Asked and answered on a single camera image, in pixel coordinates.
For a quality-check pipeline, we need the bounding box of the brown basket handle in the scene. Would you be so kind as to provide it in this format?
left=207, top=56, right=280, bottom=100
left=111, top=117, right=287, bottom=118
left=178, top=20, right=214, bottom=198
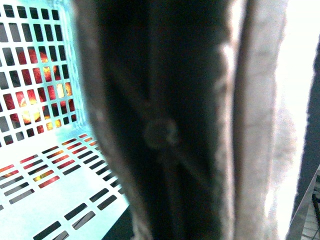
left=72, top=0, right=288, bottom=240

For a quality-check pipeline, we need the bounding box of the light blue plastic basket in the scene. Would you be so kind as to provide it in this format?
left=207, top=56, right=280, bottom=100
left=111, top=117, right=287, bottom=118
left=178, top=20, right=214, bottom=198
left=0, top=0, right=132, bottom=240

